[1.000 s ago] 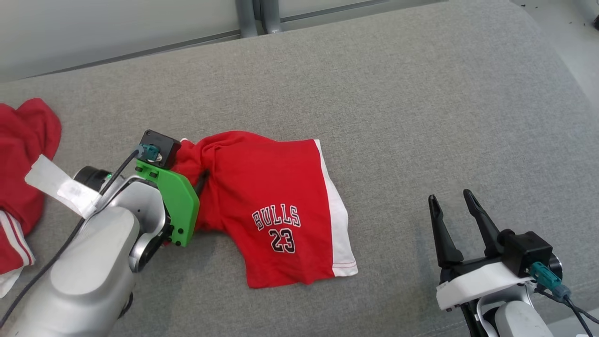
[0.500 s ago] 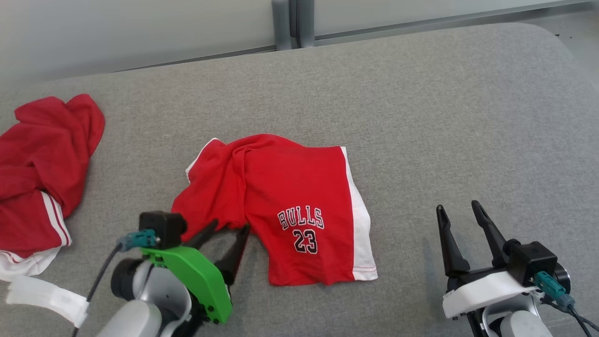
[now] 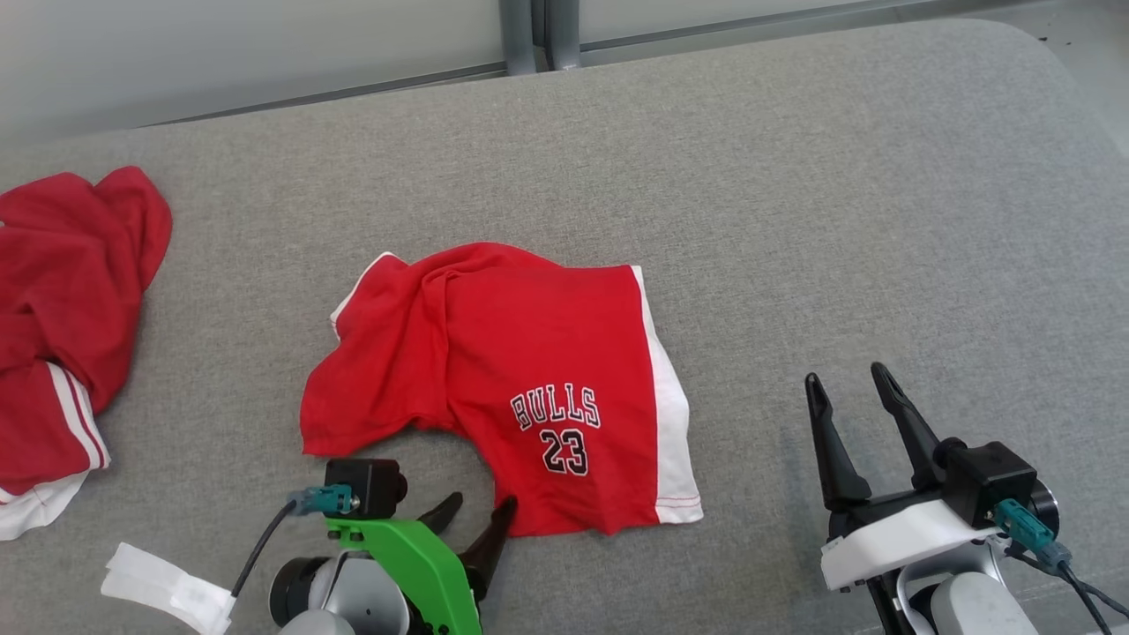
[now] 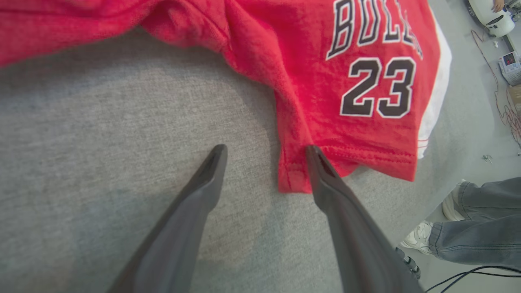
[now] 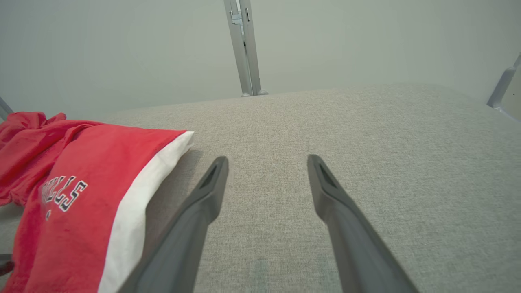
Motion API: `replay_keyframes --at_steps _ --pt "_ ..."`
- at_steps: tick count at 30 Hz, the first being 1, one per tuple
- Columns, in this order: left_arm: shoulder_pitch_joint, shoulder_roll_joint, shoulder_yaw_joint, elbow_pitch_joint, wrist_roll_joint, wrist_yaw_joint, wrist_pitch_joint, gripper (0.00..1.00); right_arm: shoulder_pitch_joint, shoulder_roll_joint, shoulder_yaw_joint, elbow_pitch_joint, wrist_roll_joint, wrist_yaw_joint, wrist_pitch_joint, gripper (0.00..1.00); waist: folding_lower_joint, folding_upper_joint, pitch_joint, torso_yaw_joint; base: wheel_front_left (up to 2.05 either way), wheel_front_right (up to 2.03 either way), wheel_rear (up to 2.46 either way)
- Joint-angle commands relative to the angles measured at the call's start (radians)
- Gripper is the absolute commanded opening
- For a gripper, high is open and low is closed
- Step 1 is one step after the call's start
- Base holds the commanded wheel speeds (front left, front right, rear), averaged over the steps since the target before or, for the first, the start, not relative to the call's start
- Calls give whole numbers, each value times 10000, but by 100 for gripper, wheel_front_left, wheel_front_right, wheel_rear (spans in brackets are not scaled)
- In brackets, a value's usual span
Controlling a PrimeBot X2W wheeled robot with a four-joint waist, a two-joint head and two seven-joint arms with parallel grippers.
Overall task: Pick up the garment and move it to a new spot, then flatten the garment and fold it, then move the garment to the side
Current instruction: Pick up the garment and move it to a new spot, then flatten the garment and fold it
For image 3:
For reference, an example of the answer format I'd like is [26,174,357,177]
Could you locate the white cable label tag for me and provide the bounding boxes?
[101,542,236,635]

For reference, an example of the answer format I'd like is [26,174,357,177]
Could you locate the red Bulls basketball jersey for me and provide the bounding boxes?
[0,166,173,541]

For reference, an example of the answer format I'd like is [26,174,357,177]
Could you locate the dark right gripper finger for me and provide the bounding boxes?
[804,372,872,512]
[871,362,945,493]

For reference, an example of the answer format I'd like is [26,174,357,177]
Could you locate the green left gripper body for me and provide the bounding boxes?
[325,516,484,635]

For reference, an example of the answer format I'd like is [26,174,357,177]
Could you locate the black left camera cable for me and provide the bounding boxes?
[231,485,354,601]

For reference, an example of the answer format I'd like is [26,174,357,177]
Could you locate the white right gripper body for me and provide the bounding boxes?
[820,489,1002,592]

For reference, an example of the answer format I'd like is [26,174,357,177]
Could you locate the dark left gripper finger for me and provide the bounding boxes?
[460,496,519,601]
[416,492,464,534]

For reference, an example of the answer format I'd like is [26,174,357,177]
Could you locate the grey partition post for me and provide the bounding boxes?
[543,0,582,71]
[499,0,538,77]

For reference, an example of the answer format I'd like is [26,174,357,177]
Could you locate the red Bulls basketball shorts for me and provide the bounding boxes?
[300,242,705,537]

